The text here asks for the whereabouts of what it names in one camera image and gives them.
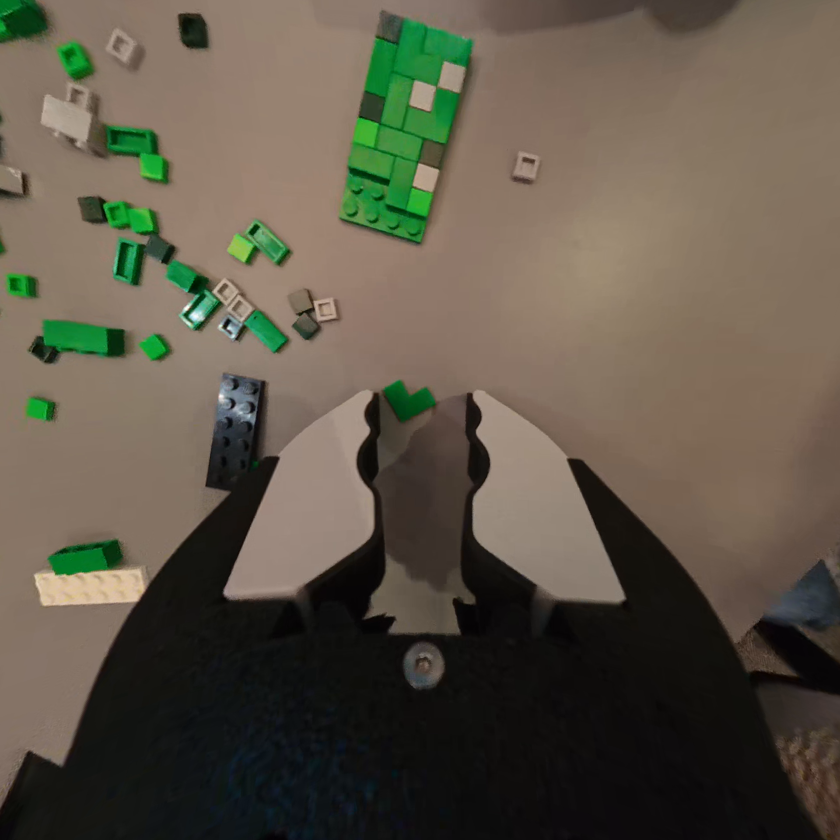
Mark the white lego plate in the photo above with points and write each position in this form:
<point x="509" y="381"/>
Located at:
<point x="92" y="587"/>

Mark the black long lego plate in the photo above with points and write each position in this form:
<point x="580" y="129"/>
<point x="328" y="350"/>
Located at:
<point x="236" y="433"/>

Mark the green corner lego tile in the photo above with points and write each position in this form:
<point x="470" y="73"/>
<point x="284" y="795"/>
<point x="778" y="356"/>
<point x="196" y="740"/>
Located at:
<point x="403" y="401"/>

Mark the green lego brick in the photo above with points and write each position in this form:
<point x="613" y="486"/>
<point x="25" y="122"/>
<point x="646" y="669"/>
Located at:
<point x="85" y="558"/>

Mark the blue cloth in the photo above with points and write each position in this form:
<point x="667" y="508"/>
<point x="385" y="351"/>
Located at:
<point x="807" y="597"/>

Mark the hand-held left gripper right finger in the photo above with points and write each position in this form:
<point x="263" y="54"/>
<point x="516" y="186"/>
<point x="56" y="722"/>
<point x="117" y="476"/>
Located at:
<point x="538" y="525"/>

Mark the green lego plate assembly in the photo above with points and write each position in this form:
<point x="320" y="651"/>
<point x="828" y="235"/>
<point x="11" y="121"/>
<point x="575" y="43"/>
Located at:
<point x="400" y="131"/>

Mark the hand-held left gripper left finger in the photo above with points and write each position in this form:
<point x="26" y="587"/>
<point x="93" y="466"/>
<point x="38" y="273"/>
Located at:
<point x="308" y="518"/>

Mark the small grey lego tile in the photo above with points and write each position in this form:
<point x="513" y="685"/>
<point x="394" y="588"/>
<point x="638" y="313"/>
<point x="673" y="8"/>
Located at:
<point x="526" y="166"/>

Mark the pile of lego pieces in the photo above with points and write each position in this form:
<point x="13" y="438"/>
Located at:
<point x="82" y="338"/>

